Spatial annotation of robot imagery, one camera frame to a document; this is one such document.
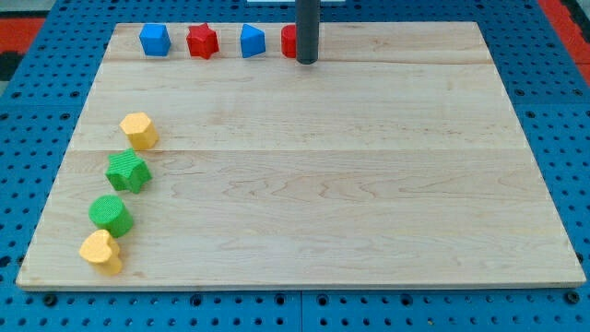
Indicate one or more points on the red star block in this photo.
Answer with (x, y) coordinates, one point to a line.
(202, 41)

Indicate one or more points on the blue cube block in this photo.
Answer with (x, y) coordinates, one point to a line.
(155, 39)

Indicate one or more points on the red cylinder block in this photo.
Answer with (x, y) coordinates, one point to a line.
(288, 36)

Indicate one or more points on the green cylinder block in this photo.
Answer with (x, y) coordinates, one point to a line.
(110, 213)

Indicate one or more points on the green star block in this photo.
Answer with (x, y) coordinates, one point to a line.
(126, 171)

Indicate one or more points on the yellow heart block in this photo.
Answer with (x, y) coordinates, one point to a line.
(101, 251)

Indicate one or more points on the blue triangle block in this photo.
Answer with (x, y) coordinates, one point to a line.
(253, 41)

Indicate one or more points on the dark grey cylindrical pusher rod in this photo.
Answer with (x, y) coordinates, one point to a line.
(307, 31)

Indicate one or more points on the yellow hexagon block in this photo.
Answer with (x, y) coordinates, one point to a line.
(139, 130)

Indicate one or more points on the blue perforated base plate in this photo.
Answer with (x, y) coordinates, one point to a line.
(50, 53)

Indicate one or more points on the light wooden board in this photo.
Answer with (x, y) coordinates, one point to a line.
(395, 162)

